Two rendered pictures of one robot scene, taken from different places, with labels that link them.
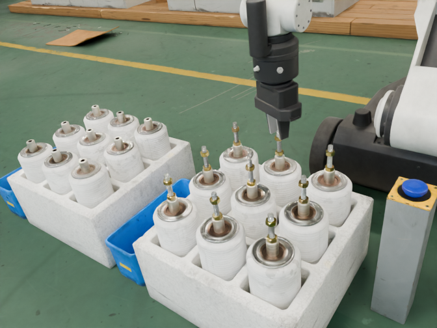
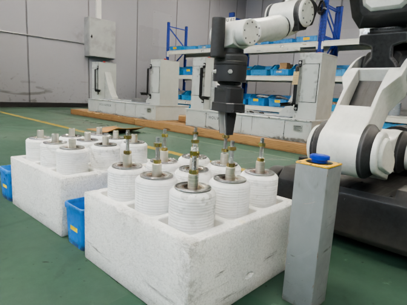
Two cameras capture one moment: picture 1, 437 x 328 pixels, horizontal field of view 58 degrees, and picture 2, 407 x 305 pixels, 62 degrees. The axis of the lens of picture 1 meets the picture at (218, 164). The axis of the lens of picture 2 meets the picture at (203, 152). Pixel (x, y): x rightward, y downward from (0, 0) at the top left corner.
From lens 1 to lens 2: 0.39 m
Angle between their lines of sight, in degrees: 23
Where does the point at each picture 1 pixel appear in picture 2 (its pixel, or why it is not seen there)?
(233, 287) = (153, 219)
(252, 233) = not seen: hidden behind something
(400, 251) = (306, 218)
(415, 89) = (337, 118)
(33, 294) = not seen: outside the picture
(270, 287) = (182, 212)
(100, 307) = (38, 256)
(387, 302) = (296, 284)
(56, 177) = (47, 152)
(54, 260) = (17, 225)
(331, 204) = (257, 186)
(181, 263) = (118, 204)
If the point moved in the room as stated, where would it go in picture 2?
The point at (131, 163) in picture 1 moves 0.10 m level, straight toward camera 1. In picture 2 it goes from (109, 155) to (107, 162)
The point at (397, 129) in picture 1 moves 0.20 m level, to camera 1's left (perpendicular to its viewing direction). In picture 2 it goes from (321, 146) to (246, 141)
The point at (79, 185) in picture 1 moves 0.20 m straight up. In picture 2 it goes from (62, 154) to (60, 86)
